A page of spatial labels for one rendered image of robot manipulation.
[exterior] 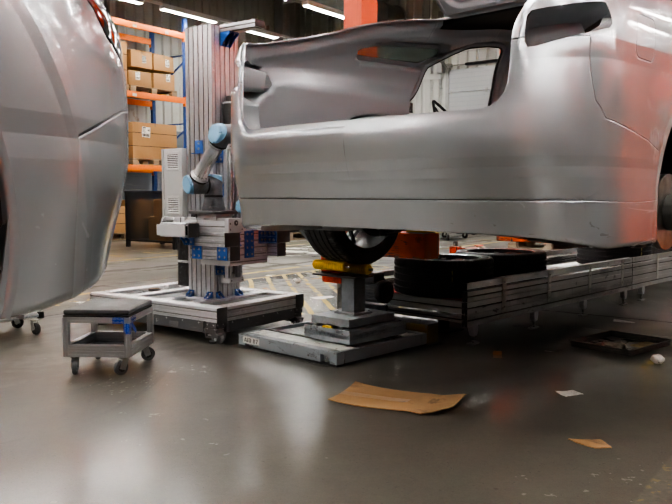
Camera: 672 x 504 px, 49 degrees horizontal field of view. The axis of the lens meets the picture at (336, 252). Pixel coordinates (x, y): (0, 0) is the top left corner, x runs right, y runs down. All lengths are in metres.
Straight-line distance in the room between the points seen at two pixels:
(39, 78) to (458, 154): 1.67
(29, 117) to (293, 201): 2.11
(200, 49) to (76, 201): 3.92
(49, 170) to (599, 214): 1.85
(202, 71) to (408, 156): 2.64
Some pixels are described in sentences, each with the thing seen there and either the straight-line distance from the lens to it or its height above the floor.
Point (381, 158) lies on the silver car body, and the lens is 2.79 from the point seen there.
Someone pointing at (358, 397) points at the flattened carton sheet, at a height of 0.01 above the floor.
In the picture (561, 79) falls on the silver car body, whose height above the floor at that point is 1.29.
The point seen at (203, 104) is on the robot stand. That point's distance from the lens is 5.10.
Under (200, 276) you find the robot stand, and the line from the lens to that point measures 5.12.
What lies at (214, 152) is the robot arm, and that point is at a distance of 4.53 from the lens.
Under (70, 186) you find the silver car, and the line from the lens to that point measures 1.27.
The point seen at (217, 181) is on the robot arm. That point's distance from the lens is 4.76.
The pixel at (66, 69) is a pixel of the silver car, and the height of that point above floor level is 1.12.
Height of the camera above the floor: 0.93
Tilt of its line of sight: 5 degrees down
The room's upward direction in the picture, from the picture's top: straight up
